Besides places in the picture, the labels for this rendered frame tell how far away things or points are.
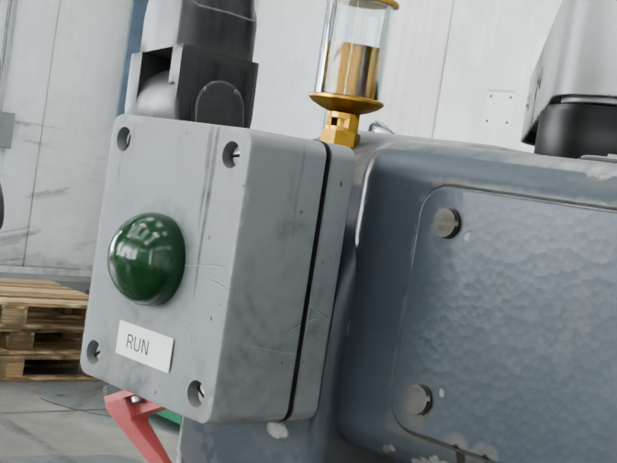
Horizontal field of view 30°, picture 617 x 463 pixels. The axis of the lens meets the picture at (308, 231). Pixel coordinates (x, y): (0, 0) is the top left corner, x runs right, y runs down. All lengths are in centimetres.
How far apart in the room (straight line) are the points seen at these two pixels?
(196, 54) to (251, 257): 39
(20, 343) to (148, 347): 585
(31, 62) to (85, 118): 63
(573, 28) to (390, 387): 18
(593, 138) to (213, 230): 17
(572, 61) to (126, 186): 19
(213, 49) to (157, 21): 5
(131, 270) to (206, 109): 37
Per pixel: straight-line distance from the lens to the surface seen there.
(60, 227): 915
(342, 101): 42
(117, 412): 68
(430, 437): 35
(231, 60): 74
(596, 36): 47
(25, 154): 893
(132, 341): 38
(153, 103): 74
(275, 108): 835
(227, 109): 72
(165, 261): 36
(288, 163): 35
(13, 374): 624
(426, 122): 731
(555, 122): 47
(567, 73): 48
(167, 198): 37
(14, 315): 615
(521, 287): 33
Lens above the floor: 132
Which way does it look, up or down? 3 degrees down
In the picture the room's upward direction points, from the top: 9 degrees clockwise
